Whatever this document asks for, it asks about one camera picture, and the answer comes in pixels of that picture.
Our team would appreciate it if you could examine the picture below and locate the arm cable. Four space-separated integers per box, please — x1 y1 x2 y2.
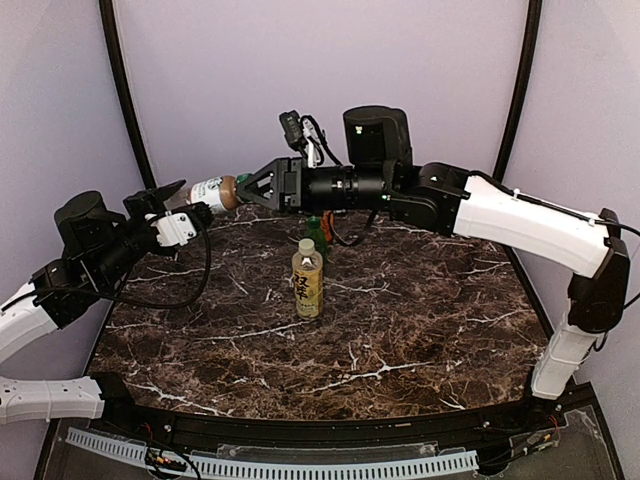
324 207 381 247
29 219 213 309

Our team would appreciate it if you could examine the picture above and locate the green soda bottle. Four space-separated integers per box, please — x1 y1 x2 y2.
304 216 329 261

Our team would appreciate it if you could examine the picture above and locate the white slotted cable duct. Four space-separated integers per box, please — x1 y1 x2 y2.
65 427 479 479

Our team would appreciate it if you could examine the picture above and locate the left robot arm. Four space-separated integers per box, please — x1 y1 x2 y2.
1 182 211 424

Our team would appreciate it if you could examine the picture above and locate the black frame post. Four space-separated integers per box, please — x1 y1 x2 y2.
492 0 543 181
98 0 157 189

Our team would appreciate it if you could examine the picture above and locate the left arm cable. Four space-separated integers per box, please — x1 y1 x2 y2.
29 219 213 309

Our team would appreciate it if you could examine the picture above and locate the black front rail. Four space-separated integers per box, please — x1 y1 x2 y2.
90 372 560 451

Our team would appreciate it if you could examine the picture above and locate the orange drink bottle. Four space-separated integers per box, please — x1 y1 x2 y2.
321 211 334 244

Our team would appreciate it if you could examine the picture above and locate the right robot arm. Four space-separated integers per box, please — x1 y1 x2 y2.
236 105 631 400

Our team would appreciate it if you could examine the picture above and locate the yellow tea bottle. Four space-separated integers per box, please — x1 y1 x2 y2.
292 238 324 319

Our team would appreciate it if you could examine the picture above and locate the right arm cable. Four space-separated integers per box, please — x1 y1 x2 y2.
324 207 381 247

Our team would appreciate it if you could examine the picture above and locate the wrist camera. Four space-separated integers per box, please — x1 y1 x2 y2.
151 211 197 248
278 110 324 168

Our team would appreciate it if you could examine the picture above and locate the left black frame post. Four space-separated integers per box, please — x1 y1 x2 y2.
98 0 157 189

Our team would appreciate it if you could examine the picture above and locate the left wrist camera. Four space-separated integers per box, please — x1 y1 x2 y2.
151 211 197 248

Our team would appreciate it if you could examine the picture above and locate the coffee latte bottle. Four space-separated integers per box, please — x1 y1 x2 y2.
164 176 242 215

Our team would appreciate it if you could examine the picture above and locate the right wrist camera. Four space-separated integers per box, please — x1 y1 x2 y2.
278 110 324 168

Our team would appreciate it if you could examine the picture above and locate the right black frame post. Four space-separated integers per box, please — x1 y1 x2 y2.
492 0 543 181

